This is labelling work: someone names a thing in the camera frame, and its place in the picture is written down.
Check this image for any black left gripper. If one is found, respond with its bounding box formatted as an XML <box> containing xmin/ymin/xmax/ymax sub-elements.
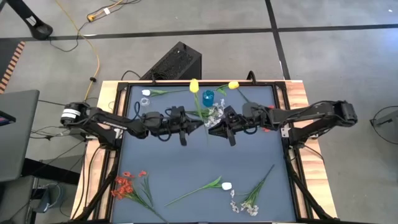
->
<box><xmin>167</xmin><ymin>106</ymin><xmax>205</xmax><ymax>146</ymax></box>

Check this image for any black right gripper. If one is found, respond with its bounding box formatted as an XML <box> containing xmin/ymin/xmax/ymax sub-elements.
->
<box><xmin>208</xmin><ymin>107</ymin><xmax>246</xmax><ymax>146</ymax></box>

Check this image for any white blossom spray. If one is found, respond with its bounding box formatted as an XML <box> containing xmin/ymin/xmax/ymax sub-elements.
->
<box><xmin>185</xmin><ymin>98</ymin><xmax>229</xmax><ymax>128</ymax></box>
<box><xmin>229</xmin><ymin>164</ymin><xmax>276</xmax><ymax>217</ymax></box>

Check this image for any yellow artificial tulip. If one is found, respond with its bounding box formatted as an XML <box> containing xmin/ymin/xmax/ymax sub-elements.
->
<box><xmin>188</xmin><ymin>78</ymin><xmax>210</xmax><ymax>147</ymax></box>
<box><xmin>216</xmin><ymin>80</ymin><xmax>250</xmax><ymax>103</ymax></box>

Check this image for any red flower spray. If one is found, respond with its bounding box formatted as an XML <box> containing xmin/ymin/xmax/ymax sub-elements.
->
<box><xmin>262</xmin><ymin>104</ymin><xmax>276</xmax><ymax>133</ymax></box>
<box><xmin>111</xmin><ymin>169</ymin><xmax>169</xmax><ymax>223</ymax></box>

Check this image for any white artificial tulip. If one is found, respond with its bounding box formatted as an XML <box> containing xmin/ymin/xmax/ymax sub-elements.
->
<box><xmin>142</xmin><ymin>88</ymin><xmax>189</xmax><ymax>97</ymax></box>
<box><xmin>164</xmin><ymin>175</ymin><xmax>233</xmax><ymax>207</ymax></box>

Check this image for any blue glass vase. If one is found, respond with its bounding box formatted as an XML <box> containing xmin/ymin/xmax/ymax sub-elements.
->
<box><xmin>202</xmin><ymin>90</ymin><xmax>215</xmax><ymax>108</ymax></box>

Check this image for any grey table mat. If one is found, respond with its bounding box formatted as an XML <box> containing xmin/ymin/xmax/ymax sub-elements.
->
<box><xmin>111</xmin><ymin>85</ymin><xmax>296</xmax><ymax>223</ymax></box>

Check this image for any black computer tower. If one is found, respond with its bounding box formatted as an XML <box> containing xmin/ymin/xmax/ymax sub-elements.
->
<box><xmin>139</xmin><ymin>41</ymin><xmax>203</xmax><ymax>81</ymax></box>

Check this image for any grey stand foot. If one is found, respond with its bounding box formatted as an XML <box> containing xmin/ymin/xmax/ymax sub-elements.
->
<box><xmin>372</xmin><ymin>110</ymin><xmax>398</xmax><ymax>129</ymax></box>

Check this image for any grey desk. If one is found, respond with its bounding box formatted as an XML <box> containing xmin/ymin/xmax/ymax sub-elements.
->
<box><xmin>0</xmin><ymin>90</ymin><xmax>40</xmax><ymax>183</ymax></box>

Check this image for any black stand leg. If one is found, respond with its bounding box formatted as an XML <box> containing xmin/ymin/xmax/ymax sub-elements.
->
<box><xmin>4</xmin><ymin>0</ymin><xmax>53</xmax><ymax>40</ymax></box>

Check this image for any black screen device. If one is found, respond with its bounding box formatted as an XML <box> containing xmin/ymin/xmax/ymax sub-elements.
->
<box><xmin>0</xmin><ymin>110</ymin><xmax>16</xmax><ymax>127</ymax></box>

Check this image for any black mat striped edge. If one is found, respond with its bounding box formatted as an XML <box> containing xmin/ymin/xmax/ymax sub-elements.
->
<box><xmin>0</xmin><ymin>40</ymin><xmax>25</xmax><ymax>93</ymax></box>

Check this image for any black aluminium table frame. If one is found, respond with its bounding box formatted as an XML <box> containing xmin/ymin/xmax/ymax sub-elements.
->
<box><xmin>74</xmin><ymin>81</ymin><xmax>340</xmax><ymax>224</ymax></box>

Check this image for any black tower cable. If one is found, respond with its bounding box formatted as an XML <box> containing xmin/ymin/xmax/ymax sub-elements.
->
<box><xmin>120</xmin><ymin>70</ymin><xmax>142</xmax><ymax>82</ymax></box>

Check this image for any yellow floor cable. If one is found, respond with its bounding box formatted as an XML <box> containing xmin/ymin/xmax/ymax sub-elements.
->
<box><xmin>55</xmin><ymin>0</ymin><xmax>101</xmax><ymax>103</ymax></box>

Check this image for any yellow extension cord plug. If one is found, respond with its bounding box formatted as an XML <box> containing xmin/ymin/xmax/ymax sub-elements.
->
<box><xmin>86</xmin><ymin>0</ymin><xmax>125</xmax><ymax>23</ymax></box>

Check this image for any black floor cable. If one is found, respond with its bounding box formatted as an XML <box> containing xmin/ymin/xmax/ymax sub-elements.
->
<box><xmin>368</xmin><ymin>105</ymin><xmax>398</xmax><ymax>159</ymax></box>

